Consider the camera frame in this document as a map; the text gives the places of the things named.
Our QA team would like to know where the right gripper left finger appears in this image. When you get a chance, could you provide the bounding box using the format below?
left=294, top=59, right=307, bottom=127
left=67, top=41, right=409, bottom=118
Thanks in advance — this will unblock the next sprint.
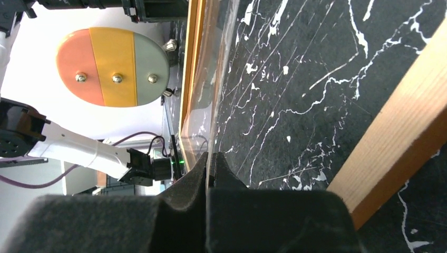
left=1, top=153, right=208, bottom=252

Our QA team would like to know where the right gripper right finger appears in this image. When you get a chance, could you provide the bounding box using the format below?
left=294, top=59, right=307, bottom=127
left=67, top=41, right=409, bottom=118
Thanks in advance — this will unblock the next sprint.
left=206, top=152, right=364, bottom=252

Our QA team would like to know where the brown wooden photo frame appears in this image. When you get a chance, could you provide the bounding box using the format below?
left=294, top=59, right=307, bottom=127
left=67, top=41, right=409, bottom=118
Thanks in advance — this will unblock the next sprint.
left=178, top=0, right=447, bottom=231

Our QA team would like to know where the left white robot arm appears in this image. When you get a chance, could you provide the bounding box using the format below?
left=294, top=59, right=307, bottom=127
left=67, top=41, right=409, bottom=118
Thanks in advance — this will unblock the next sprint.
left=1, top=1, right=189, bottom=187

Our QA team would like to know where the white cylinder with coloured lid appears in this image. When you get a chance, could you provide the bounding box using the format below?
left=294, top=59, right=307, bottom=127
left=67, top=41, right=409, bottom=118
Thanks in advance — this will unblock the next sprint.
left=0, top=3, right=176, bottom=140

